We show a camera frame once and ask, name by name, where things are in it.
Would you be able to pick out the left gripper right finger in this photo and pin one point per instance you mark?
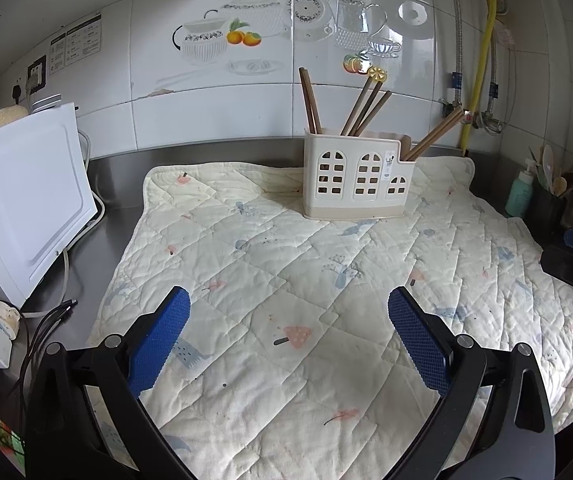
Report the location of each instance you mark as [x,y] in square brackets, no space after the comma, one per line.
[430,354]

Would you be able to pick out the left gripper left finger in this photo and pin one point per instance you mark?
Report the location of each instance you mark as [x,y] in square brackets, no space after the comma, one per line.
[151,338]

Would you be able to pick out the black utensil crock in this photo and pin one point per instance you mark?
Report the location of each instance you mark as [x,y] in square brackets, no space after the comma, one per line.
[545,211]

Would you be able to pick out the teal soap pump bottle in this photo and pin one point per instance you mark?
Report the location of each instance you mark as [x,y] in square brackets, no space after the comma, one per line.
[521,191]

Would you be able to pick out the white rice spoon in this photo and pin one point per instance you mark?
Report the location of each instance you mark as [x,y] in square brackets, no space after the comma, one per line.
[548,165]

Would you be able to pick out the white quilted mat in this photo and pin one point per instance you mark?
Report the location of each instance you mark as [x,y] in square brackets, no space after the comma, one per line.
[289,366]

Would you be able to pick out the chrome water valve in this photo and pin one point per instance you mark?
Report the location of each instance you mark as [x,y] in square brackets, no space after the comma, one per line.
[490,124]

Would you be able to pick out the white plastic utensil holder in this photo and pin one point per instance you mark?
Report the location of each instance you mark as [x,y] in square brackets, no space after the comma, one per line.
[350,178]

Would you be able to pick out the white microwave oven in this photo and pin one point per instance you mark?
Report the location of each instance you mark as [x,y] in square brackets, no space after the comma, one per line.
[45,197]

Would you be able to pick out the chopstick in holder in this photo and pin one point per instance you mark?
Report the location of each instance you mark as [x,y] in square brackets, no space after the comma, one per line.
[306,89]
[374,111]
[434,137]
[357,105]
[429,135]
[365,110]
[315,108]

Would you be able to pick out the red handled water valve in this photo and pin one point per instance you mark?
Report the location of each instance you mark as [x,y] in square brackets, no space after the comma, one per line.
[457,115]

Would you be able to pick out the wall power socket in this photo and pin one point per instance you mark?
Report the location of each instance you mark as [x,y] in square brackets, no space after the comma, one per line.
[36,75]

